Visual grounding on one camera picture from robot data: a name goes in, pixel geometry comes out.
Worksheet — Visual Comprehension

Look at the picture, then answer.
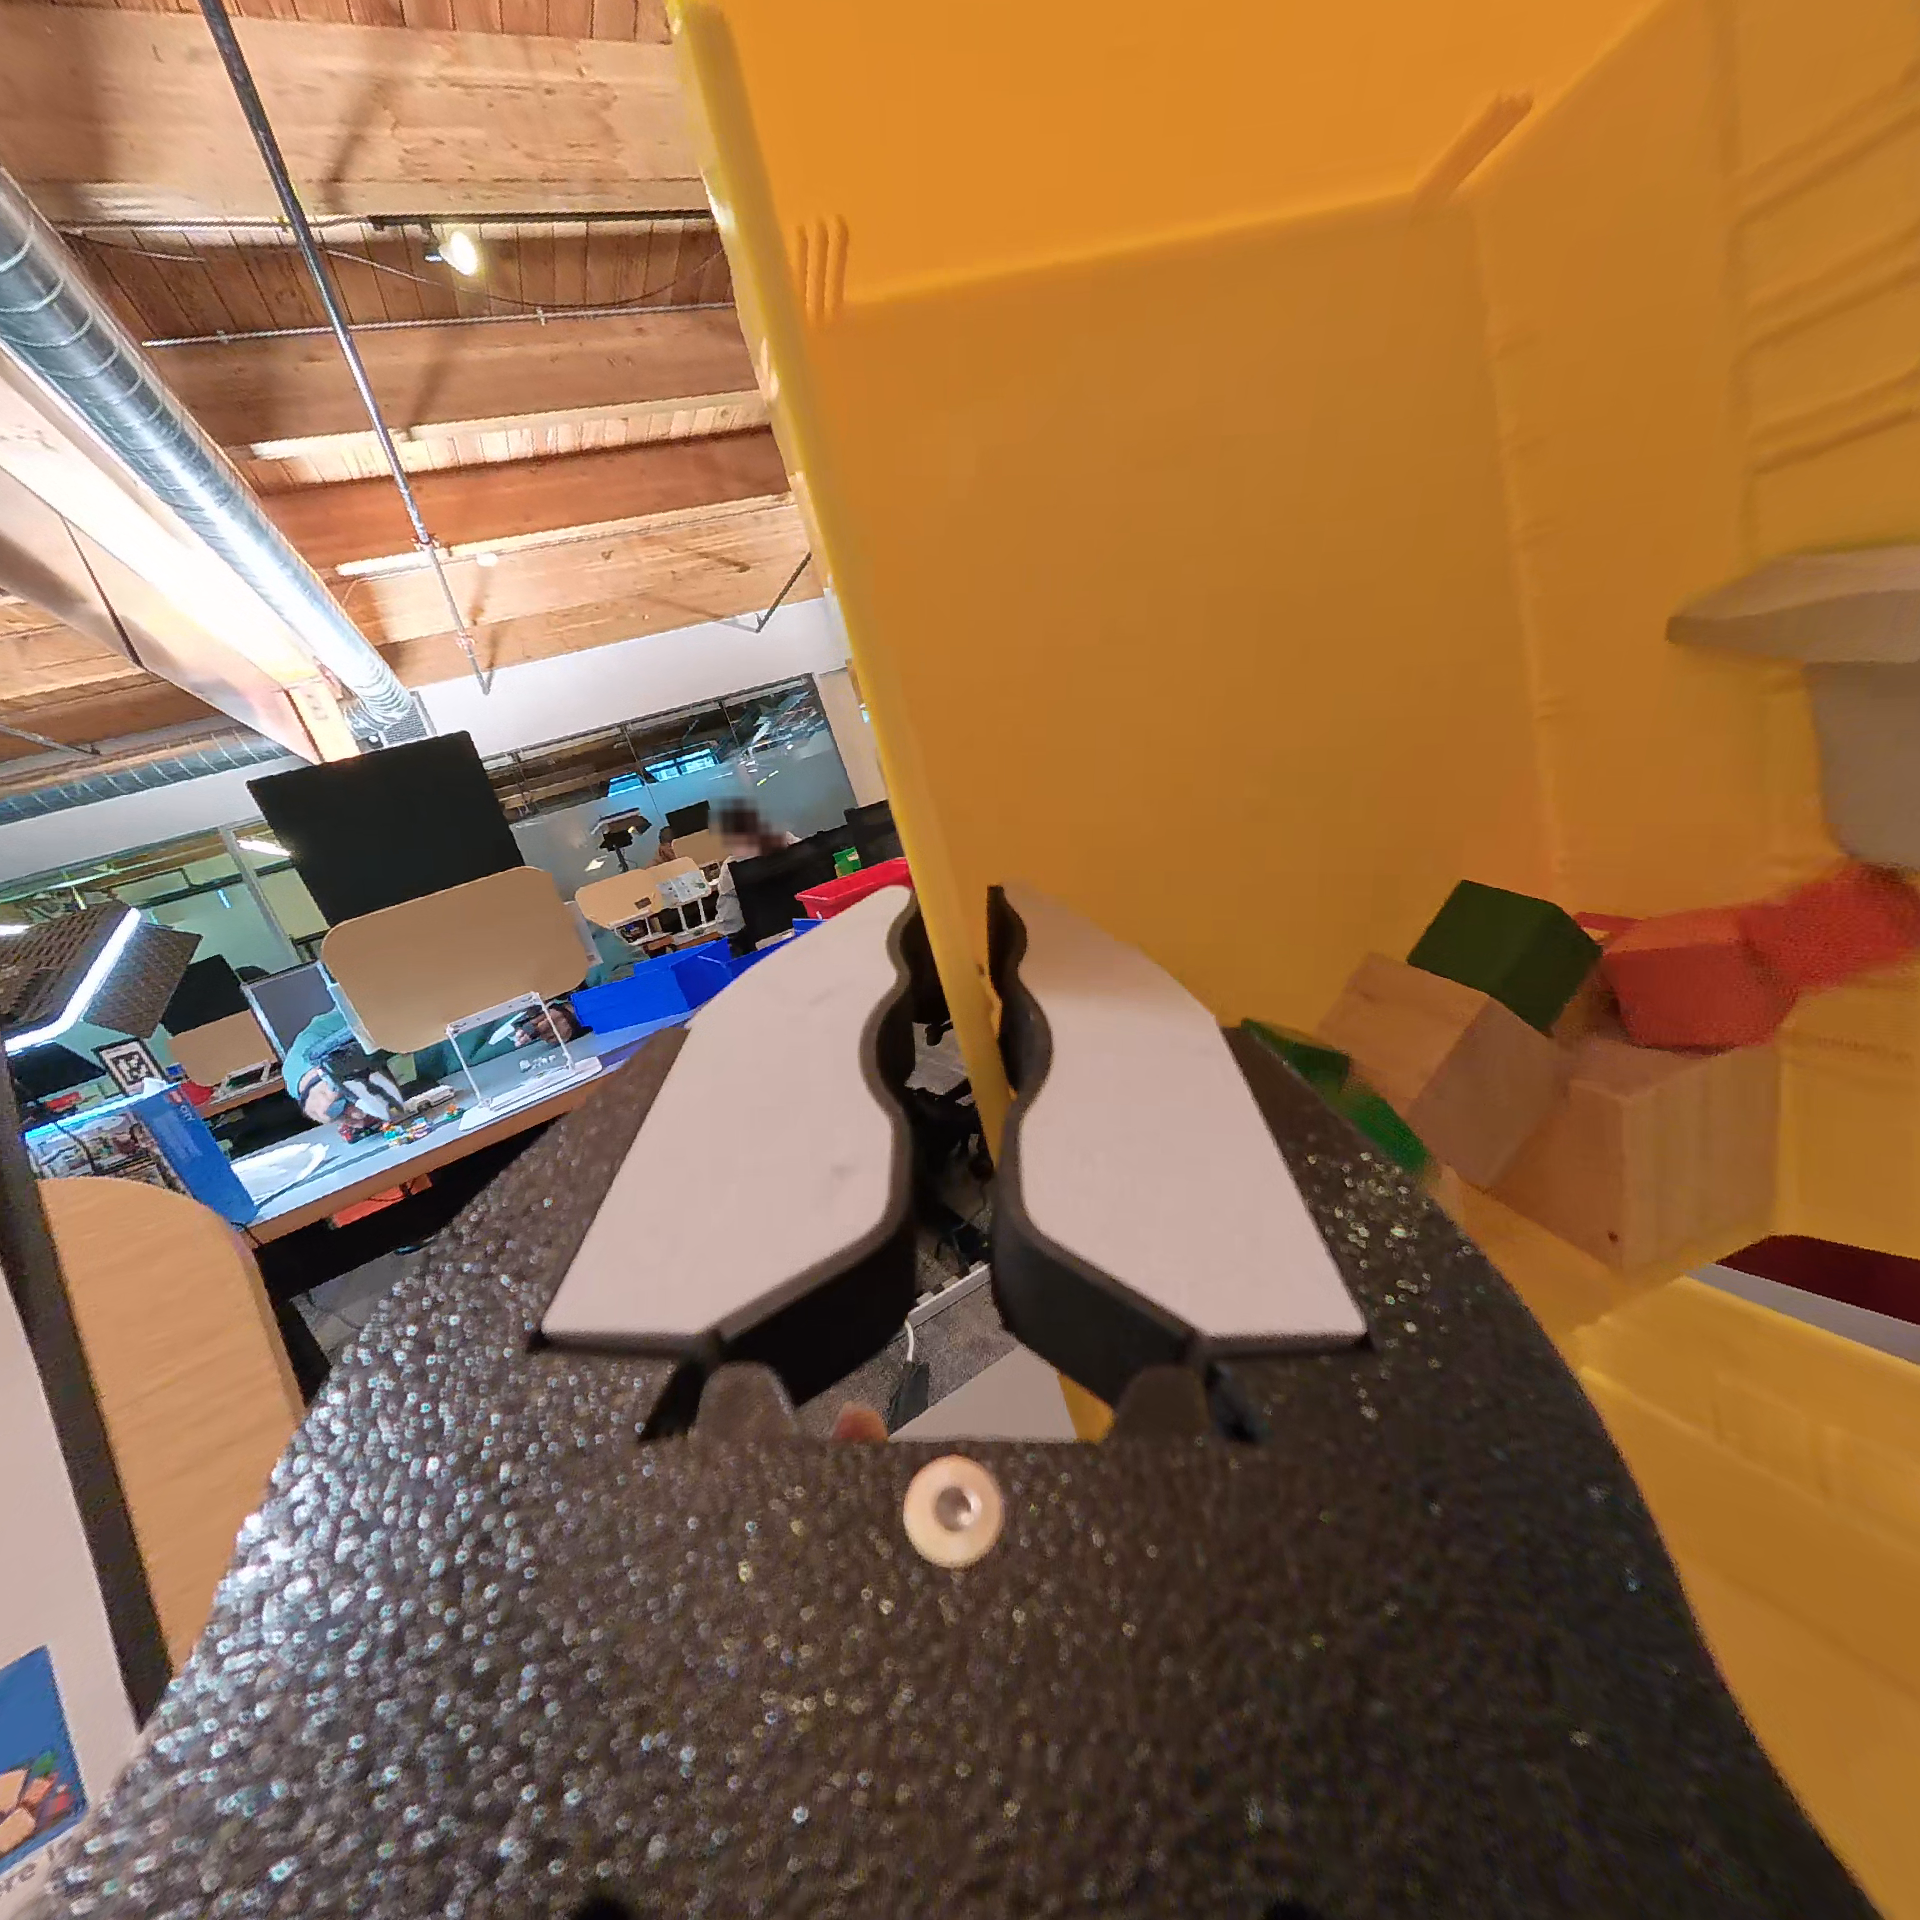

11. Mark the clear acrylic sign holder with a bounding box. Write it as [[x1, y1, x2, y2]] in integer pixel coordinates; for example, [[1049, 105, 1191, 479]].
[[447, 995, 601, 1116]]

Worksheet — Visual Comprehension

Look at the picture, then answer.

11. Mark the pile of coloured wooden cubes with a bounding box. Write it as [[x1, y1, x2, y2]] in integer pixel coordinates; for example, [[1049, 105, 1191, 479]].
[[1242, 861, 1920, 1273]]

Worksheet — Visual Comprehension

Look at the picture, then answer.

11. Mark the black screen panel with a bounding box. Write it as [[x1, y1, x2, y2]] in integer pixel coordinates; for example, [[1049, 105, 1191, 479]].
[[248, 731, 528, 933]]

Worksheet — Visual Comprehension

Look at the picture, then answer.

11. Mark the red plastic bin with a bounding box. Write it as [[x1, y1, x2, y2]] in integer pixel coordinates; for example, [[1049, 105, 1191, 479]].
[[795, 860, 913, 924]]

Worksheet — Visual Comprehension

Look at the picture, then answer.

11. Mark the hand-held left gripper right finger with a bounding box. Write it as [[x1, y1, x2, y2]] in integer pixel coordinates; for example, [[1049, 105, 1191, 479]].
[[984, 883, 1373, 1449]]

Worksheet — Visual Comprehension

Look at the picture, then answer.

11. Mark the small wooden divider panel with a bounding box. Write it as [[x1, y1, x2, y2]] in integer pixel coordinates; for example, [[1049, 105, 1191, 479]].
[[321, 865, 589, 1057]]

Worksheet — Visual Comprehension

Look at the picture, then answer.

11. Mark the yellow plastic box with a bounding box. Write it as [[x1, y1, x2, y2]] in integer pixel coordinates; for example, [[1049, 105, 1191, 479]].
[[668, 0, 1920, 1442], [1568, 1272, 1920, 1914]]

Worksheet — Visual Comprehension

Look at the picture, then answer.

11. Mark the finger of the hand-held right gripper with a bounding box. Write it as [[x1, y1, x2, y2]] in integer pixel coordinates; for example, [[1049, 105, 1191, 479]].
[[1665, 544, 1920, 873]]

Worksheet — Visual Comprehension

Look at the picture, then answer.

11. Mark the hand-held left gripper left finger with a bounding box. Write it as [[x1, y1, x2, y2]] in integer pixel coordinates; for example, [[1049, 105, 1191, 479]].
[[532, 885, 923, 1442]]

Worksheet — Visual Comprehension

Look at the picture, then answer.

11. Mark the blue cardboard box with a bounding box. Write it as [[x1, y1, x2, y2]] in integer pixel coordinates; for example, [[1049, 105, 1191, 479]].
[[29, 1084, 256, 1229]]

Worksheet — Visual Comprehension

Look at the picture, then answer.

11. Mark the row of blue bins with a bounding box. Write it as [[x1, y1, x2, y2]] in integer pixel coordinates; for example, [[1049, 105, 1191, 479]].
[[569, 933, 819, 1039]]

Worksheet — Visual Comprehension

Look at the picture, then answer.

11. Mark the white board with sticker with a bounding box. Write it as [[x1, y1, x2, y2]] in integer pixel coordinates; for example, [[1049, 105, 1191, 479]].
[[0, 1320, 140, 1906]]

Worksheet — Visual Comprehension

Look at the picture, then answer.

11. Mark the thin black ceiling pipe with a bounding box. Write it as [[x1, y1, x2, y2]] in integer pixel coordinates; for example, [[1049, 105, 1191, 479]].
[[195, 0, 496, 695]]

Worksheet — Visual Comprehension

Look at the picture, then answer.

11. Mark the lit studio light panel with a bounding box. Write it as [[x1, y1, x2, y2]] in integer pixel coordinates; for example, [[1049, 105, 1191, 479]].
[[0, 901, 204, 1052]]

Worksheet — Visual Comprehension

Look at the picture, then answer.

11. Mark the grey computer monitor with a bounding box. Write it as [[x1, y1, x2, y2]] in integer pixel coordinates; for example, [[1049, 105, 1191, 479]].
[[241, 960, 338, 1067]]

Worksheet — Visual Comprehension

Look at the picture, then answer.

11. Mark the silver ventilation duct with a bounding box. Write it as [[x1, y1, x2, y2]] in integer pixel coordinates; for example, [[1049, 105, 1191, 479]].
[[0, 171, 429, 753]]

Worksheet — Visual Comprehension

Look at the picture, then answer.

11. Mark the large wooden divider panel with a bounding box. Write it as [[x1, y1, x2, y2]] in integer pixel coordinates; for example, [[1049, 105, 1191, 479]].
[[36, 1177, 308, 1667]]

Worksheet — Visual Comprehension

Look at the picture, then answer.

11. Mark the long wooden work table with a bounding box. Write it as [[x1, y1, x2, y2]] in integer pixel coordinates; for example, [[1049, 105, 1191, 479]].
[[225, 1049, 663, 1249]]

